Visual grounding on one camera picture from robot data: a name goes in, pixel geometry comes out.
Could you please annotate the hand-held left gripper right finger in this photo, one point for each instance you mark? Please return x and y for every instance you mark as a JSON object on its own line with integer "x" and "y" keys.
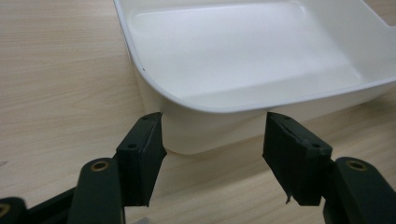
{"x": 295, "y": 161}

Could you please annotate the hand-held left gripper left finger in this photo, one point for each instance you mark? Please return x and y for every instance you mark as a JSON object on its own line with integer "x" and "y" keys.
{"x": 140, "y": 161}

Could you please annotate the white plastic bin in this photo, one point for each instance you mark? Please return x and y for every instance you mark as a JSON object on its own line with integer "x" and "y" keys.
{"x": 243, "y": 53}

